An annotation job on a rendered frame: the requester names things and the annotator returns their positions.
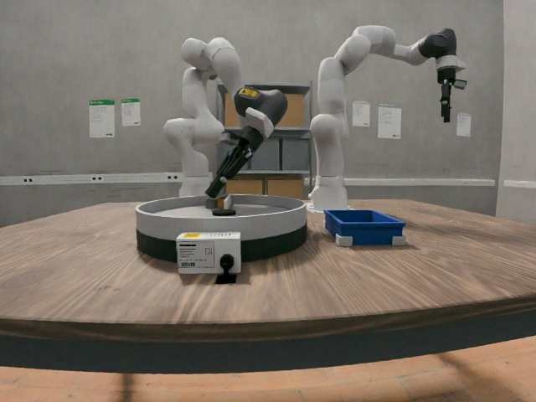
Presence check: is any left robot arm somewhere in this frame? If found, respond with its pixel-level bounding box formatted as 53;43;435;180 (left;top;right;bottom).
307;25;466;211

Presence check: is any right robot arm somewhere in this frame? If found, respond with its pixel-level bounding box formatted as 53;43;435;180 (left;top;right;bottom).
163;38;288;198

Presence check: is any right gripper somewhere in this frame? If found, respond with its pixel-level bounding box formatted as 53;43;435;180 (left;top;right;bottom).
205;126;264;198

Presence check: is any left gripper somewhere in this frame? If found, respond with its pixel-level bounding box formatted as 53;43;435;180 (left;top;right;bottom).
437;68;456;123

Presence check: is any blue rectangular tray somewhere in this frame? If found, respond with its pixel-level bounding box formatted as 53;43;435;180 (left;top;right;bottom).
323;209;405;245

